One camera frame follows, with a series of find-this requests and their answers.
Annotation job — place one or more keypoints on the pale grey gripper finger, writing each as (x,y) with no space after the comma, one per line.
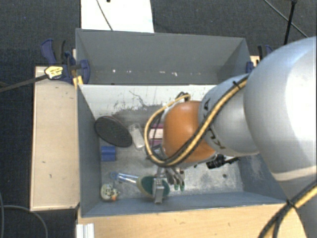
(157,192)
(162,194)

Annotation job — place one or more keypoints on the pink and white box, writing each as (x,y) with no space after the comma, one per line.
(156,134)

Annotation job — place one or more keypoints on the clear plastic bottle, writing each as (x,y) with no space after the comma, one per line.
(137,137)

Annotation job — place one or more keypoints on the white toy animal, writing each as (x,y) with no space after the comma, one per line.
(108,193)

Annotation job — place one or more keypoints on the blue block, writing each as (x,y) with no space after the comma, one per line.
(108,153)

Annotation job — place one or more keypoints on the black oval disc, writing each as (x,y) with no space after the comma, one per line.
(112,131)

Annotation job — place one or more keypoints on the pale wood flat board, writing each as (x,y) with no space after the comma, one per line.
(55,142)

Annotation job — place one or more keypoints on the grey metal bin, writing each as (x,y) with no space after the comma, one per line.
(153,58)

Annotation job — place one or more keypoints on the black cylinder on white bracket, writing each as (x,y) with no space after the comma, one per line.
(215,163)

